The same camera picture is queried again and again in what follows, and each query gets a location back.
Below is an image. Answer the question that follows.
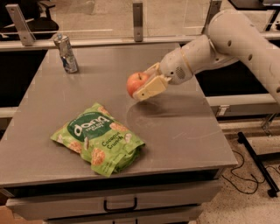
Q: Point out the grey drawer with black handle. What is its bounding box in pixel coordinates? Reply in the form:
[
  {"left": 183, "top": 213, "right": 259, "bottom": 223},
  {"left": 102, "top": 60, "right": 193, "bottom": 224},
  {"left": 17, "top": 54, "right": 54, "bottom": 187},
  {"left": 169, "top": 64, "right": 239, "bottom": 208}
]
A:
[{"left": 6, "top": 179, "right": 221, "bottom": 220}]

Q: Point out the middle metal rail bracket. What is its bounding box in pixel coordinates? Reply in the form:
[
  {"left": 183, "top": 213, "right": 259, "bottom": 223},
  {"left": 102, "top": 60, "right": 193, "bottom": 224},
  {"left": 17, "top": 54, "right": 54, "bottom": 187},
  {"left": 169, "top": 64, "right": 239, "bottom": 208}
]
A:
[{"left": 132, "top": 1, "right": 144, "bottom": 42}]

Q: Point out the left metal rail bracket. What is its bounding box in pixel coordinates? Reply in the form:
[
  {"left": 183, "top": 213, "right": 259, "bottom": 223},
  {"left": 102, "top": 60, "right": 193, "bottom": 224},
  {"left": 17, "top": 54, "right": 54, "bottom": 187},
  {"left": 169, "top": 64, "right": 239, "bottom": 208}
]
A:
[{"left": 5, "top": 3, "right": 35, "bottom": 46}]

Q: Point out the black floor cable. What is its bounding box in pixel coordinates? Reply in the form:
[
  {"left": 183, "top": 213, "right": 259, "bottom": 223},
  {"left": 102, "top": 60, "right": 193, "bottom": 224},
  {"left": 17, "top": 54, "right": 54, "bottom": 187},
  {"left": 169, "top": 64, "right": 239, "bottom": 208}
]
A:
[{"left": 221, "top": 150, "right": 280, "bottom": 196}]

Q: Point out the right metal rail bracket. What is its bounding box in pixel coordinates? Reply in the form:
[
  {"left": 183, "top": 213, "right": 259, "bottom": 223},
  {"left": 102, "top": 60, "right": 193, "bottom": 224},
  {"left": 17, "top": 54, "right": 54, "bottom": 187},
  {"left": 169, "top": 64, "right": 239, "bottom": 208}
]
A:
[{"left": 202, "top": 0, "right": 222, "bottom": 34}]

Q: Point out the silver drink can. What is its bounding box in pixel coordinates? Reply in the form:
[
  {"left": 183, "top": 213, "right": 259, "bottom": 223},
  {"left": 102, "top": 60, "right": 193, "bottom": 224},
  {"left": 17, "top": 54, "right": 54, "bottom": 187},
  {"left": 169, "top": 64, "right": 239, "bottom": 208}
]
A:
[{"left": 53, "top": 33, "right": 79, "bottom": 74}]

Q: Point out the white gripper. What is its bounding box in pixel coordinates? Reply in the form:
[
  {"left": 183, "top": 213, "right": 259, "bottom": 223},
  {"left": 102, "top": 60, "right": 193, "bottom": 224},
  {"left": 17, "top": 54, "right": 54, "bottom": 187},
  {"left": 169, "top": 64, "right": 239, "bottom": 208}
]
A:
[{"left": 132, "top": 48, "right": 193, "bottom": 102}]

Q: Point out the metal rail bracket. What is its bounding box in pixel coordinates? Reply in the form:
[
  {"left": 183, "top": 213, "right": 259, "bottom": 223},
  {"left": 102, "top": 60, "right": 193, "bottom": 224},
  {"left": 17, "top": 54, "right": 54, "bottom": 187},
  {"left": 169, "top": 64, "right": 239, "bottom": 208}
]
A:
[
  {"left": 132, "top": 1, "right": 144, "bottom": 42},
  {"left": 202, "top": 0, "right": 222, "bottom": 34},
  {"left": 5, "top": 3, "right": 35, "bottom": 46}
]

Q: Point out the red apple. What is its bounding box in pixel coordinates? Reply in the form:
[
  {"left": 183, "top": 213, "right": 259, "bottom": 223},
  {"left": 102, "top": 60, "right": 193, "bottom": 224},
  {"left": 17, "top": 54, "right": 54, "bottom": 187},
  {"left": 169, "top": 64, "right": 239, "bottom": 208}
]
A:
[{"left": 126, "top": 72, "right": 150, "bottom": 97}]

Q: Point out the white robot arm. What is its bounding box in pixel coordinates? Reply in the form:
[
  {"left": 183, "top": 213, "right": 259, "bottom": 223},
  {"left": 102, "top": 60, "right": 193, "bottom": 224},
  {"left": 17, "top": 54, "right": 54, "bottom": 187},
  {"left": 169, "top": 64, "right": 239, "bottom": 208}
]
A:
[{"left": 129, "top": 10, "right": 280, "bottom": 103}]

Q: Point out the lower grey drawer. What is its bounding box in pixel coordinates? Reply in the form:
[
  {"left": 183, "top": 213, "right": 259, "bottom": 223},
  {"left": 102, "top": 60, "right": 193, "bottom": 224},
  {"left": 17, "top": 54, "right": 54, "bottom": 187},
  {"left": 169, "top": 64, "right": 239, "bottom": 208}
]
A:
[{"left": 45, "top": 206, "right": 202, "bottom": 224}]

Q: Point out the black floor stand bar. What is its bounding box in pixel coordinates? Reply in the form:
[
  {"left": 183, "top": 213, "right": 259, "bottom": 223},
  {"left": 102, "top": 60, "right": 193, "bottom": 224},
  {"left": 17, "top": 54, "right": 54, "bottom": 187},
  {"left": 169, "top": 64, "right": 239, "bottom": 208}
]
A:
[{"left": 238, "top": 132, "right": 280, "bottom": 198}]

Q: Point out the green rice chip bag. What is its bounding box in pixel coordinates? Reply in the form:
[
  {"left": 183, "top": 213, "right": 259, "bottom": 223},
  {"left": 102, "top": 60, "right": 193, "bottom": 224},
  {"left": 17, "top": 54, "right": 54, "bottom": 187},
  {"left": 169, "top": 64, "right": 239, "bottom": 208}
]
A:
[{"left": 51, "top": 102, "right": 145, "bottom": 177}]

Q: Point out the black office chair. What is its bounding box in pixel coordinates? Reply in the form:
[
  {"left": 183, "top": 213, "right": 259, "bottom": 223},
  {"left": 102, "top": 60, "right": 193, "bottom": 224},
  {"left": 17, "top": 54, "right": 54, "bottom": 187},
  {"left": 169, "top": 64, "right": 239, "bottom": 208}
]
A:
[{"left": 0, "top": 0, "right": 59, "bottom": 41}]

